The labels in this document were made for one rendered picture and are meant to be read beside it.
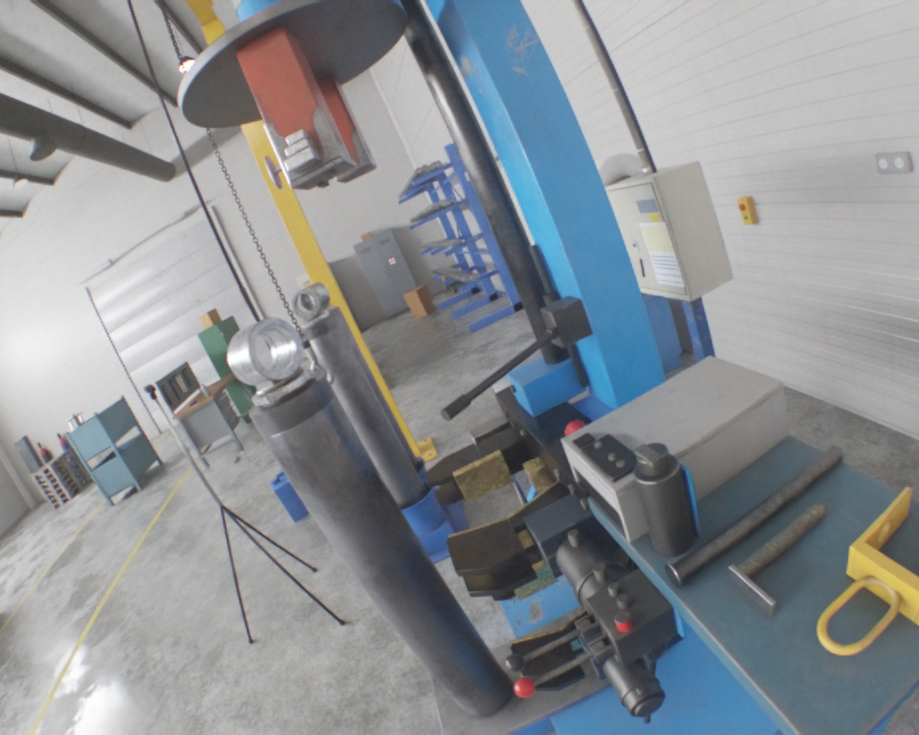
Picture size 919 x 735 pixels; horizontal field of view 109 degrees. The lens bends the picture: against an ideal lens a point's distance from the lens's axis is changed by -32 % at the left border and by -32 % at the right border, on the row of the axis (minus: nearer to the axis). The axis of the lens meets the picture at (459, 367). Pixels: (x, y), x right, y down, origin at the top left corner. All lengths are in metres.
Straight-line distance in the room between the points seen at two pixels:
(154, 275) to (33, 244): 4.19
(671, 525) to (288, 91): 1.00
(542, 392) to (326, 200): 10.74
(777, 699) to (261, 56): 1.29
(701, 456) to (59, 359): 14.63
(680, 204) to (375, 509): 1.21
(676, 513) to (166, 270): 12.42
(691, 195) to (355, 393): 1.78
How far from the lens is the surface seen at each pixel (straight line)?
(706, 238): 1.59
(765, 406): 0.97
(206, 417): 7.05
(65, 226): 14.35
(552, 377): 1.37
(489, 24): 1.20
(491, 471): 1.44
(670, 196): 1.51
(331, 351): 2.41
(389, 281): 11.25
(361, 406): 2.48
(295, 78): 0.97
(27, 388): 15.86
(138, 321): 13.17
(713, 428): 0.90
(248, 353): 1.11
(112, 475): 8.96
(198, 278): 12.40
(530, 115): 1.14
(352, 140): 1.31
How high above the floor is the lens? 1.69
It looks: 17 degrees down
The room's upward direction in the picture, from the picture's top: 24 degrees counter-clockwise
